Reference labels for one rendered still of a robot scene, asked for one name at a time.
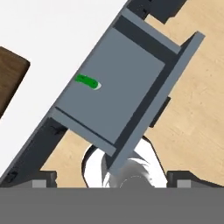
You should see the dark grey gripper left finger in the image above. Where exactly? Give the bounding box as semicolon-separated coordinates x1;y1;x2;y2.
17;171;58;189

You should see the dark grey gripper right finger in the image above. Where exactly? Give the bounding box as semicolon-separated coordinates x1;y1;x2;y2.
166;170;224;189

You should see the brown wooden cutting board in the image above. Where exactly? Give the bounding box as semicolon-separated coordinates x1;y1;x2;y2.
0;46;32;120

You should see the grey open drawer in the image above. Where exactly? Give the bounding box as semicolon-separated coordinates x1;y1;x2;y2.
47;7;207;178

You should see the dark grey cupboard front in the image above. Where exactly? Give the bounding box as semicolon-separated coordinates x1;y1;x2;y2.
0;115;70;188
127;0;188;25

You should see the white and black round object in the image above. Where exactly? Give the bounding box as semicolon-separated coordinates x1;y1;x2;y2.
80;136;169;189

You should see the black drawer handle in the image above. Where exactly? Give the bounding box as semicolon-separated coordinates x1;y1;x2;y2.
149;95;172;129

